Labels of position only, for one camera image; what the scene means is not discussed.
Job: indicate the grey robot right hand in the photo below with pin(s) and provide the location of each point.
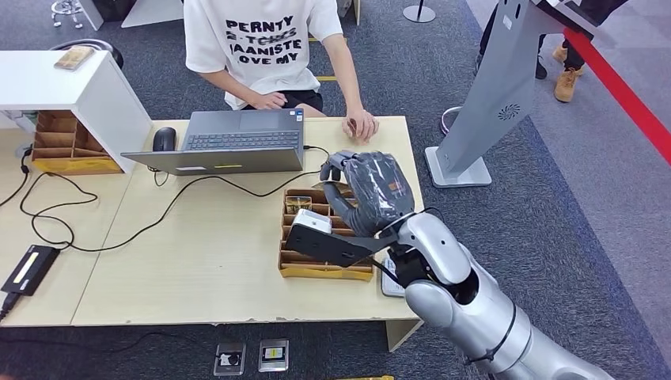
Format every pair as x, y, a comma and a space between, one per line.
377, 194

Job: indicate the person's left hand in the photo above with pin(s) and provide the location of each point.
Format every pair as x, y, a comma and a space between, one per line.
367, 126

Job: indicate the person's right hand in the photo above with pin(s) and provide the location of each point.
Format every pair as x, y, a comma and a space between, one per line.
270, 100

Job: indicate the black computer mouse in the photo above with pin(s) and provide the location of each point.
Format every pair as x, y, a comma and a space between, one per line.
164, 140

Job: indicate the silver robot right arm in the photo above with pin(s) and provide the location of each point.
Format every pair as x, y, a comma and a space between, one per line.
472, 309

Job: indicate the person's right forearm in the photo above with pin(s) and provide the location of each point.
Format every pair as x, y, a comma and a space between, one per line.
230, 86

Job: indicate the person's left forearm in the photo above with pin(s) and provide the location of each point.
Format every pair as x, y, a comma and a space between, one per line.
343, 73

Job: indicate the person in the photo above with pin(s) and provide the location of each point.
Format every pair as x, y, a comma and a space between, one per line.
262, 52

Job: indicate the wooden card organizer box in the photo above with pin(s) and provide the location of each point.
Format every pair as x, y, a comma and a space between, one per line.
52, 139
335, 274

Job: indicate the grey white card reader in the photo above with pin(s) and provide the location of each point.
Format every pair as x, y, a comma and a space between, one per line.
390, 286

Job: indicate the autumn print card pack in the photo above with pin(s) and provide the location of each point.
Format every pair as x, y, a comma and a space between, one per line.
73, 57

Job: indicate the grey laptop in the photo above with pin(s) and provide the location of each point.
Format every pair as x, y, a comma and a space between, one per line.
236, 157

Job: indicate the round black base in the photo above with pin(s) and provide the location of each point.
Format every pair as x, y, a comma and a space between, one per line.
445, 121

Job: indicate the grey stanchion base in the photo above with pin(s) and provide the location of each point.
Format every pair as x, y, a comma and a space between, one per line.
419, 13

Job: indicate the grey kiosk stand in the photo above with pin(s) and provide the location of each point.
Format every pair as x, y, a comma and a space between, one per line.
493, 89

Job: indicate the pale wooden table leg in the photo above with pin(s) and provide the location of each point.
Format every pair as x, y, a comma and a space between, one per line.
401, 333

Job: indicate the white cabinet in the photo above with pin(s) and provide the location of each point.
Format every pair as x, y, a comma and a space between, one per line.
152, 13

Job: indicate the black round stool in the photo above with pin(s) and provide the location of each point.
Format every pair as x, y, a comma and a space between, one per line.
107, 50

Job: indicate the silver floor socket yellow label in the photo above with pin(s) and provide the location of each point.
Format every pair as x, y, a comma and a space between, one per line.
273, 355

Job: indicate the bystander with tan boots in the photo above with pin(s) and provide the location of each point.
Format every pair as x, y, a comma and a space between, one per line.
566, 86

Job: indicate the white desk shelf riser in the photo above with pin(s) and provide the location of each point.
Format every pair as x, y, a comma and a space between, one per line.
52, 84

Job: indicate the silver floor socket black plug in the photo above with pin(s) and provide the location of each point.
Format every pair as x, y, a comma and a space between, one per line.
229, 359

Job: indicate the chrome chair base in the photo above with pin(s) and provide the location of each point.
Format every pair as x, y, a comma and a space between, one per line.
65, 9

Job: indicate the red barrier belt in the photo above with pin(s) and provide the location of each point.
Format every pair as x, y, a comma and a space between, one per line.
618, 86

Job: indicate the black adapter with yellow label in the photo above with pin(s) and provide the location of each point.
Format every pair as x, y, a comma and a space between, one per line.
31, 267

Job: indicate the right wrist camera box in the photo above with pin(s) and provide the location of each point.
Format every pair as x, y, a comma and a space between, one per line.
312, 223

